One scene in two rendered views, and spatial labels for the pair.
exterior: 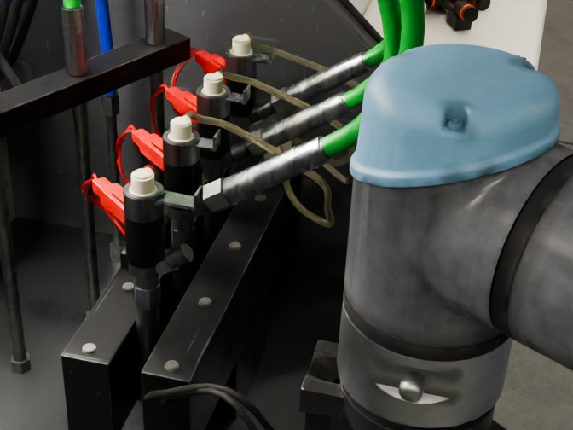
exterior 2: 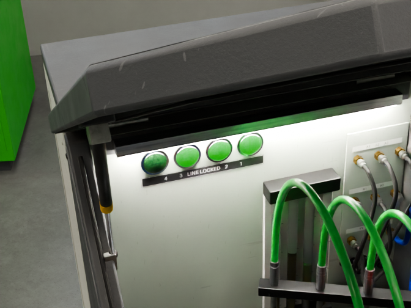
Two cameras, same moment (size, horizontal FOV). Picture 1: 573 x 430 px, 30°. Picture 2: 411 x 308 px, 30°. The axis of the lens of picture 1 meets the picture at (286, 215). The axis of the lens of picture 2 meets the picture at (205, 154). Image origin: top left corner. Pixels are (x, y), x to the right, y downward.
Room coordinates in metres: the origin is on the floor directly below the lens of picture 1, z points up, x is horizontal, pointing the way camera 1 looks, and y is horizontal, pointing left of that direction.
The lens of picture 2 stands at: (0.03, -0.64, 2.12)
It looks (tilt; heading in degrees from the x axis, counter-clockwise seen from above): 32 degrees down; 61
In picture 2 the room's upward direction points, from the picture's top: 2 degrees counter-clockwise
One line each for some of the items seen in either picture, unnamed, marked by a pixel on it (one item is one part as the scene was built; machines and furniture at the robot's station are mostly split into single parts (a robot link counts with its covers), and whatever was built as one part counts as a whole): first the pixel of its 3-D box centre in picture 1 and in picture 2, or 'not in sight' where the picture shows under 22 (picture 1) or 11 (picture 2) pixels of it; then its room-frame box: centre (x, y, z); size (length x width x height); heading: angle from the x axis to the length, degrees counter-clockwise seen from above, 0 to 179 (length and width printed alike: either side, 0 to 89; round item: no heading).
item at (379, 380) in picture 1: (422, 349); not in sight; (0.36, -0.06, 1.19); 0.08 x 0.08 x 0.05
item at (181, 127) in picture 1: (182, 136); not in sight; (0.71, 0.08, 1.10); 0.02 x 0.02 x 0.03
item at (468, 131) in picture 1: (451, 199); not in sight; (0.36, -0.07, 1.27); 0.09 x 0.08 x 0.11; 50
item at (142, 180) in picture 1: (144, 188); not in sight; (0.63, 0.10, 1.10); 0.02 x 0.02 x 0.03
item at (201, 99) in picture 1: (225, 200); not in sight; (0.78, 0.05, 1.00); 0.05 x 0.03 x 0.21; 77
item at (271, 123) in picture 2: not in sight; (263, 121); (0.69, 0.36, 1.43); 0.54 x 0.03 x 0.02; 167
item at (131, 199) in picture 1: (161, 310); not in sight; (0.63, 0.09, 1.00); 0.05 x 0.03 x 0.21; 77
